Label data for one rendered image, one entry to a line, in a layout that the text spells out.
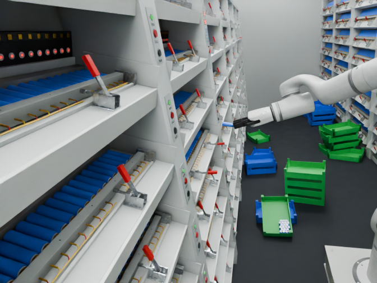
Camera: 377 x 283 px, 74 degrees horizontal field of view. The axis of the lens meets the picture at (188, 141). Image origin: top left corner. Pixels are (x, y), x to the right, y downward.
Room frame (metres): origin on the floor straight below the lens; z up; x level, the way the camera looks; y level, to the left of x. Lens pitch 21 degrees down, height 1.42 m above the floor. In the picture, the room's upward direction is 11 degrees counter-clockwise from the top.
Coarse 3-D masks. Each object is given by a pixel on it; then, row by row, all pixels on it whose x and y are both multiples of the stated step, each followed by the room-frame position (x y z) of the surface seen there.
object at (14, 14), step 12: (0, 0) 0.52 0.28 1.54; (0, 12) 0.51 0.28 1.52; (12, 12) 0.54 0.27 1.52; (24, 12) 0.56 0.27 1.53; (36, 12) 0.59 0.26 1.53; (48, 12) 0.63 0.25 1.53; (0, 24) 0.50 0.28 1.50; (12, 24) 0.53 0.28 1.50; (24, 24) 0.55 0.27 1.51; (36, 24) 0.58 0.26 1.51; (48, 24) 0.61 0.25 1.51; (60, 24) 0.65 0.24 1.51
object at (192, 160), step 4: (204, 132) 1.22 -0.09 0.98; (204, 136) 1.16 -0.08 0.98; (200, 140) 1.11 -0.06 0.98; (204, 140) 1.15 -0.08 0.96; (200, 144) 1.07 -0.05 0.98; (196, 148) 1.03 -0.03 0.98; (200, 148) 1.05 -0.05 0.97; (204, 148) 1.07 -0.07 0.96; (196, 152) 0.99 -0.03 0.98; (192, 156) 0.95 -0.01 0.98; (196, 156) 0.96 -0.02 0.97; (192, 160) 0.92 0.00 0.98; (188, 164) 0.89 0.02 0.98; (192, 164) 0.89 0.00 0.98; (196, 164) 0.91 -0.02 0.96; (188, 168) 0.85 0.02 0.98; (192, 168) 0.88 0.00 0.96; (196, 168) 0.89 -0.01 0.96; (188, 172) 0.83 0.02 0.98
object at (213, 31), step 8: (208, 0) 1.95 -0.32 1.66; (216, 0) 1.93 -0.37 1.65; (208, 8) 1.95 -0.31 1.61; (216, 8) 1.93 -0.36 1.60; (208, 32) 1.96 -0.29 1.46; (216, 32) 1.94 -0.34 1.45; (224, 48) 2.00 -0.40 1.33; (224, 56) 1.94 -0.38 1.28; (216, 64) 1.95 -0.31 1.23; (224, 64) 1.93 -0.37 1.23; (224, 88) 1.94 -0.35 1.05; (232, 128) 1.93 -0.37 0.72; (232, 136) 1.93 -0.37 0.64; (240, 192) 1.93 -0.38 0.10; (240, 200) 1.93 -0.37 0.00
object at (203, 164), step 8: (200, 128) 1.27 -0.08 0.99; (208, 128) 1.27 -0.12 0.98; (216, 128) 1.26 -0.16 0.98; (208, 136) 1.22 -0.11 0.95; (216, 136) 1.23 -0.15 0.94; (208, 152) 1.05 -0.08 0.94; (200, 160) 0.97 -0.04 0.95; (208, 160) 0.98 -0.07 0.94; (200, 168) 0.90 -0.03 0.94; (192, 184) 0.79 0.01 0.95; (200, 184) 0.80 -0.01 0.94; (192, 192) 0.68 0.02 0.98
